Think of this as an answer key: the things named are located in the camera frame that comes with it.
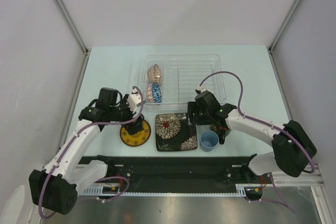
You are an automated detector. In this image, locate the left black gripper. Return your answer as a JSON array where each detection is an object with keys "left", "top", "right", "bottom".
[{"left": 109, "top": 94, "right": 144, "bottom": 134}]

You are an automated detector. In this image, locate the yellow round plate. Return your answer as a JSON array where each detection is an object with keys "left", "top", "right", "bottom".
[{"left": 119, "top": 120, "right": 151, "bottom": 147}]

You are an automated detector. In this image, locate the clear wire dish rack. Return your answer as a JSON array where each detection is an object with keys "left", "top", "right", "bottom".
[{"left": 141, "top": 54, "right": 226, "bottom": 110}]

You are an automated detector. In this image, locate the blue patterned bowl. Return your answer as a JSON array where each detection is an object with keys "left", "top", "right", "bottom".
[{"left": 146, "top": 82, "right": 162, "bottom": 103}]

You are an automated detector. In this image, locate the red-white patterned bowl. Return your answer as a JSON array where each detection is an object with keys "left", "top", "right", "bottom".
[{"left": 146, "top": 64, "right": 163, "bottom": 86}]

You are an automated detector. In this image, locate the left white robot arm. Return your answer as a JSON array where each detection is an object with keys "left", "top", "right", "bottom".
[{"left": 28, "top": 86, "right": 144, "bottom": 220}]

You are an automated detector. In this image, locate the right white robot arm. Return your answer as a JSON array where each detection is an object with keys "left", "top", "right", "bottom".
[{"left": 187, "top": 91, "right": 317, "bottom": 183}]

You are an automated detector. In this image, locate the black floral square plate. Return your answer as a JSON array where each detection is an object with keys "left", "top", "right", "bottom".
[{"left": 155, "top": 113, "right": 198, "bottom": 152}]

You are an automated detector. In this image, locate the light blue cup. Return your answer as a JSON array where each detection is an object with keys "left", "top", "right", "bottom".
[{"left": 200, "top": 131, "right": 219, "bottom": 152}]

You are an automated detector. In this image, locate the red black mug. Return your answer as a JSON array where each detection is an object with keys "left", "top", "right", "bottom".
[{"left": 209, "top": 125, "right": 231, "bottom": 145}]

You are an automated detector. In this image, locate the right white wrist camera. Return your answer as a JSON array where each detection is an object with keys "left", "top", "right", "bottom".
[{"left": 195, "top": 86, "right": 208, "bottom": 94}]

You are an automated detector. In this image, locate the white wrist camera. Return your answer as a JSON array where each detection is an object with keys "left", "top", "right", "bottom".
[
  {"left": 195, "top": 86, "right": 208, "bottom": 94},
  {"left": 127, "top": 92, "right": 145, "bottom": 114}
]

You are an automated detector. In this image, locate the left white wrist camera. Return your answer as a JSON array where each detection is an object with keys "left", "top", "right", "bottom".
[{"left": 127, "top": 92, "right": 145, "bottom": 114}]

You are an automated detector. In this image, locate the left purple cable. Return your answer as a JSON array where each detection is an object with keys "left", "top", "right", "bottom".
[{"left": 38, "top": 86, "right": 145, "bottom": 219}]

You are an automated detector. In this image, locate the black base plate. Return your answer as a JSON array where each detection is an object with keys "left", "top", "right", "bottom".
[{"left": 76, "top": 155, "right": 272, "bottom": 193}]

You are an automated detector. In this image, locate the grey cable duct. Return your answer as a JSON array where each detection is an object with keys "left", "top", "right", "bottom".
[{"left": 80, "top": 184, "right": 262, "bottom": 198}]

